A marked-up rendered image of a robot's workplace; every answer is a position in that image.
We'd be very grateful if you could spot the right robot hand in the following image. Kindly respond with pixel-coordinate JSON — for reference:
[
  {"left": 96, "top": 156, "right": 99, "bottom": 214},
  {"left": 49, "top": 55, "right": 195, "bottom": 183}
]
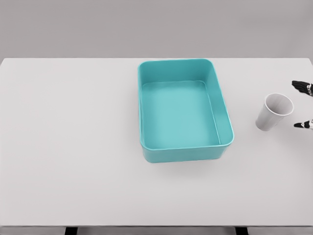
[{"left": 291, "top": 80, "right": 313, "bottom": 130}]

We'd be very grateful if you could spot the white paper cup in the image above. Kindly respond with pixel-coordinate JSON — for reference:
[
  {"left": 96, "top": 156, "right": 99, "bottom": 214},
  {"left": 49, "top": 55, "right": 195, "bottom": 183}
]
[{"left": 255, "top": 93, "right": 294, "bottom": 132}]

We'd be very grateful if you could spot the teal rectangular plastic basket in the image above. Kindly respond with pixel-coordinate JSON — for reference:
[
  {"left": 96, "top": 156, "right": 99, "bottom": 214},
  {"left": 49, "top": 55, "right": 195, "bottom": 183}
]
[{"left": 137, "top": 58, "right": 235, "bottom": 164}]

